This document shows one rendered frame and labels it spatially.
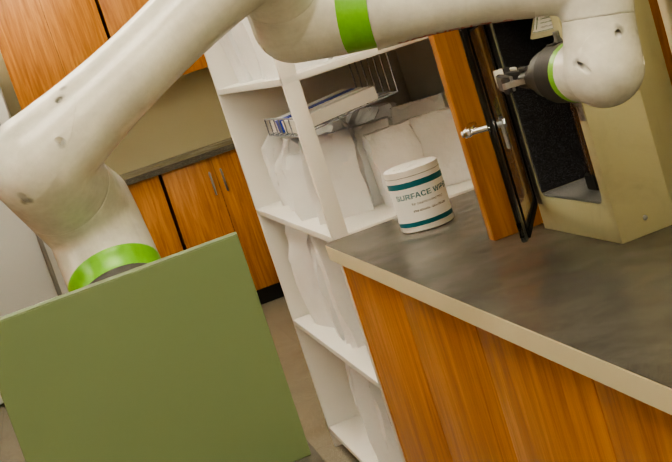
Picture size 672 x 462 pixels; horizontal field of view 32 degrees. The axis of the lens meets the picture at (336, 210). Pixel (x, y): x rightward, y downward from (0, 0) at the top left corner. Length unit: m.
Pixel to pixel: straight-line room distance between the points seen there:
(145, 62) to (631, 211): 0.96
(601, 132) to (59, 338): 1.04
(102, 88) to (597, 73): 0.65
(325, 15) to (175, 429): 0.60
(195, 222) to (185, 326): 5.48
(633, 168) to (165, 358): 0.97
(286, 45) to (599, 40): 0.43
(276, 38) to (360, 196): 1.71
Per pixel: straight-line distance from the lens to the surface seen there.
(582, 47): 1.65
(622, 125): 2.10
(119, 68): 1.52
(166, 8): 1.54
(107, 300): 1.46
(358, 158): 3.35
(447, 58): 2.37
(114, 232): 1.58
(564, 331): 1.72
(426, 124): 3.35
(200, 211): 6.95
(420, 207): 2.72
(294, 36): 1.68
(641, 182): 2.12
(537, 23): 2.18
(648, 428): 1.61
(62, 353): 1.46
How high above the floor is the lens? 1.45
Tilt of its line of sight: 9 degrees down
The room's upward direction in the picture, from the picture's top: 18 degrees counter-clockwise
